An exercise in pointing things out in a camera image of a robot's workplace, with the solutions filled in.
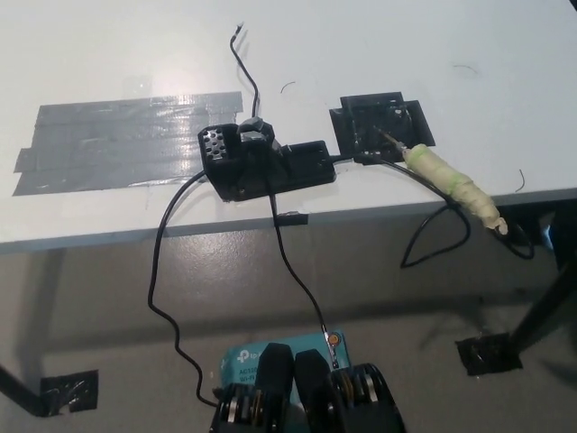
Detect tape-wrapped soldering iron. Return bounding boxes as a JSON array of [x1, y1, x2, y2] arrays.
[[377, 128, 509, 235]]

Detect black soldering station base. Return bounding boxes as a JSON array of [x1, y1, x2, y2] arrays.
[[197, 115, 337, 203]]

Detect black robot body blocks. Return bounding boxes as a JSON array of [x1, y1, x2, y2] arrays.
[[207, 342, 406, 433]]

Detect black tape square patch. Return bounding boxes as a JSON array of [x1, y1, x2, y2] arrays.
[[328, 91, 437, 164]]

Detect teal tp-link box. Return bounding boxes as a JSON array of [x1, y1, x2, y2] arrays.
[[219, 331, 352, 402]]

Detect black floor tape patch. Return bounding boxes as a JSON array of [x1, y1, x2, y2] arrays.
[[454, 332, 524, 376], [39, 370, 99, 416]]

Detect black table leg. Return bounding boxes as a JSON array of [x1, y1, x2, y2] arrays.
[[0, 364, 50, 419], [508, 259, 577, 357]]

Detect black cable with metal connector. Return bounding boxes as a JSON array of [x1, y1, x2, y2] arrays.
[[268, 193, 337, 366]]

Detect thin black loose wire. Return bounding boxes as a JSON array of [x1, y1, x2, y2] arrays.
[[228, 22, 261, 119]]

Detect long curvy black cable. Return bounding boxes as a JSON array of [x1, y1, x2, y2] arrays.
[[146, 173, 222, 407]]

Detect grey duct tape patch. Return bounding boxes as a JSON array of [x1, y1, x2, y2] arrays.
[[9, 91, 244, 198]]

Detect black soldering iron cable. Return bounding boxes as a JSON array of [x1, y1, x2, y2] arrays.
[[333, 152, 536, 270]]

